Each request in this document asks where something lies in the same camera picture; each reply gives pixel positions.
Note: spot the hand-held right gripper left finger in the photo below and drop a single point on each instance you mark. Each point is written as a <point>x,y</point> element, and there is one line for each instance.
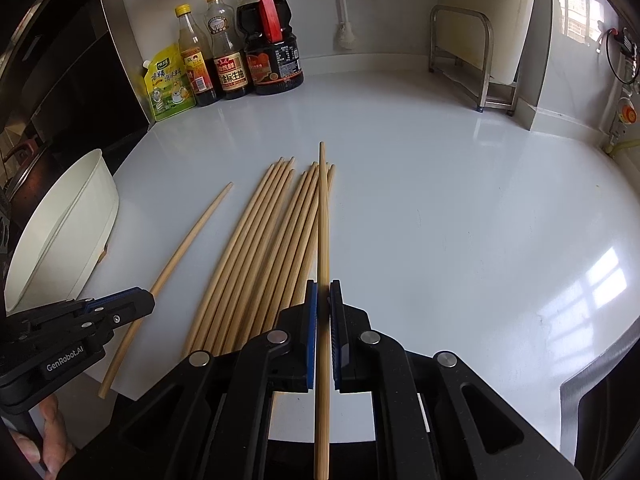
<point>311,335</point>

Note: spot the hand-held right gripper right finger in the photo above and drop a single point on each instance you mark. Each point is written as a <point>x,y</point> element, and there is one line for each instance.
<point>336,335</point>

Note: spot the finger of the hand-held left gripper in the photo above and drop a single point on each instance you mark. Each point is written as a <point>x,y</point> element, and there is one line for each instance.
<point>112,296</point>
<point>132,307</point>

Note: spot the white round basin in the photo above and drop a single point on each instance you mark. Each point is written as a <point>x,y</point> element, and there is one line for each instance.
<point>75,240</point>

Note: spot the pile of wooden chopsticks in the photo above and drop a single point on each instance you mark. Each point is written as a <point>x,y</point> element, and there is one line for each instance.
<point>250,260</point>

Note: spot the wooden chopstick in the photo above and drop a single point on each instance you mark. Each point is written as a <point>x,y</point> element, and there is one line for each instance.
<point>324,235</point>
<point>200,232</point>

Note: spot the person's left hand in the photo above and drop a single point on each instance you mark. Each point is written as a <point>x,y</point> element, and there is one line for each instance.
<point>55,435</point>

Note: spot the brown pot with lid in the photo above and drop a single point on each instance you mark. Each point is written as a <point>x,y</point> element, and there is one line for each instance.
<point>30,180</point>

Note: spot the yellow green seasoning pouch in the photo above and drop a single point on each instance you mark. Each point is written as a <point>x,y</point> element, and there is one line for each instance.
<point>167,90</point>

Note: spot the dark vinegar bottle yellow cap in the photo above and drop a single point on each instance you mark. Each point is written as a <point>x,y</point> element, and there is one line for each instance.
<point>200,80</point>

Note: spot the black range hood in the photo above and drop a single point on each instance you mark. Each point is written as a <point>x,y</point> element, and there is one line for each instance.
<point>75,60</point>

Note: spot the clear soy sauce bottle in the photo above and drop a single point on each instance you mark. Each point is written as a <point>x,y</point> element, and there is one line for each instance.
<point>230,72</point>

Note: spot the dark steel sink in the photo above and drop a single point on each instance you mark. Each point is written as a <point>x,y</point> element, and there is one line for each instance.
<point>595,410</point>

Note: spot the white bottle brush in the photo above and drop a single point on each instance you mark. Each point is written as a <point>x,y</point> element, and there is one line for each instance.
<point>345,35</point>

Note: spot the steel cutting board rack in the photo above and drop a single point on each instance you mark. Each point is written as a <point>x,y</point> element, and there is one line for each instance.
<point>489,60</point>

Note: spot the white cutting board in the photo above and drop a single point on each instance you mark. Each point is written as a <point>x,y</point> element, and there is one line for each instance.
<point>520,20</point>

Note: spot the gas valve with orange knob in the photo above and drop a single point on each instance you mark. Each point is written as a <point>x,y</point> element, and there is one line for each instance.
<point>627,110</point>

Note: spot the window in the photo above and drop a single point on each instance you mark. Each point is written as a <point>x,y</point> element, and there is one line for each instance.
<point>580,5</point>

